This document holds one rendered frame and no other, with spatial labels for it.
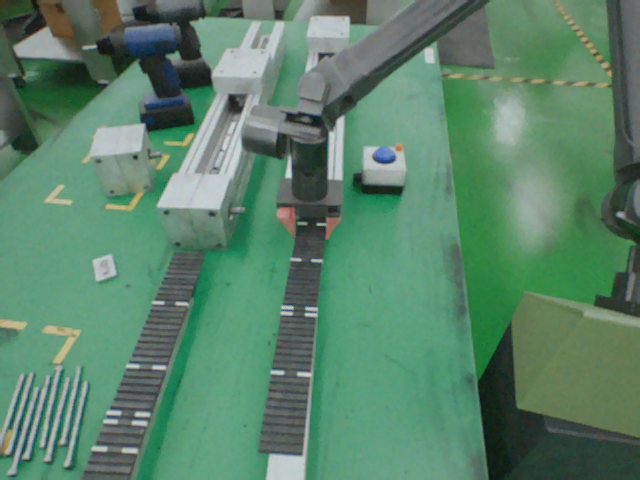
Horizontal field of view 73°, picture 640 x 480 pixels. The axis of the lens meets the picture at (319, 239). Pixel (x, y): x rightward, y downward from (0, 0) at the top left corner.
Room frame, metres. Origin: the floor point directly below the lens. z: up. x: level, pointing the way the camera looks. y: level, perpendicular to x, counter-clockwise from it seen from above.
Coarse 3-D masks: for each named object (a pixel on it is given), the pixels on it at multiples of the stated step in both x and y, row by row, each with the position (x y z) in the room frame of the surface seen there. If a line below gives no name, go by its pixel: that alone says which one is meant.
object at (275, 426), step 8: (264, 424) 0.21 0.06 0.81; (272, 424) 0.20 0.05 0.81; (280, 424) 0.20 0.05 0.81; (288, 424) 0.20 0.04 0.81; (296, 424) 0.20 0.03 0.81; (304, 424) 0.20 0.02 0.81; (264, 432) 0.20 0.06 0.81; (272, 432) 0.20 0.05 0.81; (280, 432) 0.20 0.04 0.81; (288, 432) 0.19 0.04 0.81; (296, 432) 0.19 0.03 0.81; (304, 432) 0.20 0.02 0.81
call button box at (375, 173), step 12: (372, 156) 0.71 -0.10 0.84; (396, 156) 0.71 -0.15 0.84; (372, 168) 0.67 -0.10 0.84; (384, 168) 0.67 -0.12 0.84; (396, 168) 0.67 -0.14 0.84; (360, 180) 0.70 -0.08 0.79; (372, 180) 0.67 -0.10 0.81; (384, 180) 0.67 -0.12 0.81; (396, 180) 0.67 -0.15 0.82; (372, 192) 0.67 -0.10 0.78; (384, 192) 0.67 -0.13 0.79; (396, 192) 0.67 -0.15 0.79
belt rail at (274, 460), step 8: (312, 360) 0.29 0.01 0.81; (312, 368) 0.28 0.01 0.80; (312, 376) 0.28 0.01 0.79; (304, 440) 0.19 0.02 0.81; (304, 448) 0.18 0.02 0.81; (272, 456) 0.17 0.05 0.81; (280, 456) 0.17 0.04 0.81; (288, 456) 0.17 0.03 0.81; (304, 456) 0.17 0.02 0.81; (272, 464) 0.16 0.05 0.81; (280, 464) 0.16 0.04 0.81; (288, 464) 0.16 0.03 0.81; (296, 464) 0.16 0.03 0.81; (304, 464) 0.16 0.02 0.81; (272, 472) 0.15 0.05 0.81; (280, 472) 0.15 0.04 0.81; (288, 472) 0.15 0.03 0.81; (296, 472) 0.15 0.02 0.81; (304, 472) 0.16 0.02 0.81
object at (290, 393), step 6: (270, 390) 0.25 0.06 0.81; (276, 390) 0.25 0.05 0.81; (282, 390) 0.25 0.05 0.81; (288, 390) 0.25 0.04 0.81; (294, 390) 0.24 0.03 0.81; (300, 390) 0.24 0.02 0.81; (306, 390) 0.24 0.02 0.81; (270, 396) 0.24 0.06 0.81; (276, 396) 0.24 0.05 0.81; (282, 396) 0.24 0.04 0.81; (288, 396) 0.24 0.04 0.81; (294, 396) 0.24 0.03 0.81; (300, 396) 0.24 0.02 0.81; (306, 396) 0.24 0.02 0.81; (306, 402) 0.23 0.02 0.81
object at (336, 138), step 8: (312, 56) 1.14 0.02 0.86; (320, 56) 1.23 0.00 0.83; (312, 64) 1.09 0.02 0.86; (336, 128) 0.77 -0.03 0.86; (336, 136) 0.74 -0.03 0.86; (336, 144) 0.71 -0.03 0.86; (336, 152) 0.69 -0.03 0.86; (336, 160) 0.66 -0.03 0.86; (288, 168) 0.64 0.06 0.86; (336, 168) 0.64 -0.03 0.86; (288, 176) 0.61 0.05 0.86; (336, 176) 0.61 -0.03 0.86; (296, 216) 0.60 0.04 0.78
